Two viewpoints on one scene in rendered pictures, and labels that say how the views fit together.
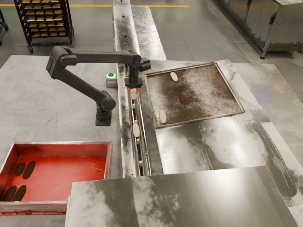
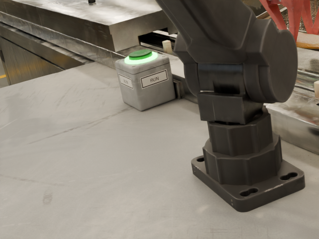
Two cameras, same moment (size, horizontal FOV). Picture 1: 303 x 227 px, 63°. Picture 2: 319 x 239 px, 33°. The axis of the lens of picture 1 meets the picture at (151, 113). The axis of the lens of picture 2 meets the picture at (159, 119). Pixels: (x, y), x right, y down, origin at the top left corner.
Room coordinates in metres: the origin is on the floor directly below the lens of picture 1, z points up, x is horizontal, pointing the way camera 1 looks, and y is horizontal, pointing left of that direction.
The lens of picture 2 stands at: (0.52, 0.50, 1.13)
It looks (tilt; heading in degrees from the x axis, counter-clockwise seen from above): 22 degrees down; 345
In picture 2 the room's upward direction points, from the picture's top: 11 degrees counter-clockwise
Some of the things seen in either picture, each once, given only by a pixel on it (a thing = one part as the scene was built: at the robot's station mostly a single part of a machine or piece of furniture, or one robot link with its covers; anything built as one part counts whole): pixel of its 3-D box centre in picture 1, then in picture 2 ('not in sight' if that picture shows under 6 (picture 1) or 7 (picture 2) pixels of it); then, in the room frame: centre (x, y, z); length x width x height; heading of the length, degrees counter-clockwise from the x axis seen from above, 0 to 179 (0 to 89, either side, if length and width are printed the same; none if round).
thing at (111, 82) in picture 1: (111, 82); (148, 88); (1.36, 0.29, 0.84); 0.08 x 0.08 x 0.11; 11
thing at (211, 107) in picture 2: (105, 102); (237, 76); (1.04, 0.26, 0.94); 0.09 x 0.05 x 0.10; 127
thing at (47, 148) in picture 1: (56, 175); not in sight; (0.59, 0.40, 0.87); 0.49 x 0.34 x 0.10; 95
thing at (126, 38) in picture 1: (123, 23); (54, 5); (2.20, 0.32, 0.89); 1.25 x 0.18 x 0.09; 11
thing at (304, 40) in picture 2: (133, 93); (300, 38); (1.15, 0.12, 0.93); 0.10 x 0.04 x 0.01; 11
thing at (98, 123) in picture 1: (103, 113); (241, 147); (1.02, 0.28, 0.86); 0.12 x 0.09 x 0.08; 4
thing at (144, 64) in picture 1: (139, 61); not in sight; (1.17, 0.09, 1.13); 0.11 x 0.09 x 0.12; 127
